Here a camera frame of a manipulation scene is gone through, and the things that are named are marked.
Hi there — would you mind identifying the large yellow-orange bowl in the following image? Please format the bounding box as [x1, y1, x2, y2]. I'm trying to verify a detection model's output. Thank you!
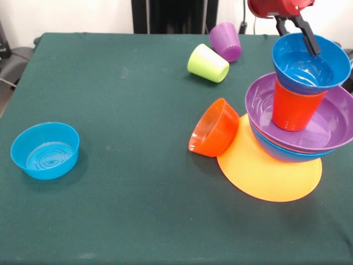
[217, 113, 323, 203]

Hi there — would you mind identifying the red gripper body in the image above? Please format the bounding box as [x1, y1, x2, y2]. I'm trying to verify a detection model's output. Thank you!
[247, 0, 317, 19]

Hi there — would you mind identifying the green cup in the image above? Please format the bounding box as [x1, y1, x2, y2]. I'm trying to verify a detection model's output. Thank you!
[187, 43, 230, 83]

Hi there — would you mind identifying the large light blue bowl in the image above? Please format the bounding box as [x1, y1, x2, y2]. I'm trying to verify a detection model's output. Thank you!
[249, 118, 343, 162]

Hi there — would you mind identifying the dark blue bowl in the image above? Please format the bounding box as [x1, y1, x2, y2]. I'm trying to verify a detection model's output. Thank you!
[272, 32, 351, 96]

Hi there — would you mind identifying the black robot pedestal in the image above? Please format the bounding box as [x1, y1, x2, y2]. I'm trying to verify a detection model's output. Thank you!
[131, 0, 218, 35]

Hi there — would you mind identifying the small orange bowl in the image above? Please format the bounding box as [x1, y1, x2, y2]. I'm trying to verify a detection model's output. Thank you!
[188, 98, 240, 158]

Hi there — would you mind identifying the thin black cable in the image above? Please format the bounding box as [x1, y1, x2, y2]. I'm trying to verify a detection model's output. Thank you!
[247, 0, 259, 35]

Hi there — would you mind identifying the purple cup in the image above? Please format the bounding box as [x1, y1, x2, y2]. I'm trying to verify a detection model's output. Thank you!
[209, 22, 243, 63]

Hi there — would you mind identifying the purple bowl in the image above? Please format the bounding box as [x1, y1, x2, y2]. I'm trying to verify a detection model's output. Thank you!
[244, 73, 353, 152]

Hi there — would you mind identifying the flat-bottomed light blue bowl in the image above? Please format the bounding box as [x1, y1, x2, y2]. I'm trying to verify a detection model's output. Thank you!
[10, 121, 81, 181]

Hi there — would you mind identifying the orange cup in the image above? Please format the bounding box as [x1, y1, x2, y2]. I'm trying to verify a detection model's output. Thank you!
[272, 79, 327, 132]

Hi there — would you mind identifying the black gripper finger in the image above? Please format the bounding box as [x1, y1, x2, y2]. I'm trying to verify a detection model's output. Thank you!
[274, 15, 290, 37]
[292, 14, 322, 57]

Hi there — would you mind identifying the black cable with plug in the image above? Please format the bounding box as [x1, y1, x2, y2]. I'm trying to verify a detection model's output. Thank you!
[238, 0, 248, 35]

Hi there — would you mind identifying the dark green tablecloth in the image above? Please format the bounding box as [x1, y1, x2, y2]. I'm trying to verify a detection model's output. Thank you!
[0, 32, 353, 265]

